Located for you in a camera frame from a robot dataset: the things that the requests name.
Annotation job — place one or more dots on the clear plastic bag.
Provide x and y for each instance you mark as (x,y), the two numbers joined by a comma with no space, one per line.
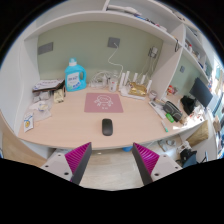
(41,110)

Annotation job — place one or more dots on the black computer mouse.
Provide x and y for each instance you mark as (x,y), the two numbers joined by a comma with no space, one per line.
(107,127)

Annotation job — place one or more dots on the gold foil package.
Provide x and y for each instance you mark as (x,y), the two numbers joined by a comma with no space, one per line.
(137,90)

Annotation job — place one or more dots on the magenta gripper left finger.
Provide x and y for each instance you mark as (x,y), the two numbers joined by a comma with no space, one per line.
(77,160)

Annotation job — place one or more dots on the yellow smiley packet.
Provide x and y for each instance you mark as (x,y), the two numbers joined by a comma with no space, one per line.
(28,121)

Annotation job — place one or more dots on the pink mouse pad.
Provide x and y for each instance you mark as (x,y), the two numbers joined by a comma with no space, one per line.
(103,103)

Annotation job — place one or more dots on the black pouch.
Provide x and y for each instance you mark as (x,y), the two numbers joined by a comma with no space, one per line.
(170,108)

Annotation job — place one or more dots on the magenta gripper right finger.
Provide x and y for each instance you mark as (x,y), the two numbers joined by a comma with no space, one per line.
(146,161)

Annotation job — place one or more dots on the black monitor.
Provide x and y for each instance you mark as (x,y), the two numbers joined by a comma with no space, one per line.
(200,91)

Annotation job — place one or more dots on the grey wall plate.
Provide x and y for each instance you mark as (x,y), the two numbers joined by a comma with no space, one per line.
(45,48)

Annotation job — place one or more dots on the white wifi router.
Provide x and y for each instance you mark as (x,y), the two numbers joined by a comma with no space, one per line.
(124,87)

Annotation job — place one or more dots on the white wall shelf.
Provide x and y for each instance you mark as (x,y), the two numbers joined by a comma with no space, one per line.
(119,18)

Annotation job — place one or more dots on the gold snack packet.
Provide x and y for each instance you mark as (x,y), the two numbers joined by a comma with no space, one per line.
(59,96)

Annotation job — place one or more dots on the blue detergent bottle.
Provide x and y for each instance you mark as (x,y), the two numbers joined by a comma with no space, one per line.
(75,76)

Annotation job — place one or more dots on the white remote control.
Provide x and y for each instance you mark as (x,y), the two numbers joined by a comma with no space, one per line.
(157,110)

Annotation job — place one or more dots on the grey wall socket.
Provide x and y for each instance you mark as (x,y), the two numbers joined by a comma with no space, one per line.
(113,42)

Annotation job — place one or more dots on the green marker pen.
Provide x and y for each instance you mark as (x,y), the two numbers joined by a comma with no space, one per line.
(164,126)

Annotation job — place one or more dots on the green small object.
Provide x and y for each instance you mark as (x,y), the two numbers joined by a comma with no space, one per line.
(170,118)

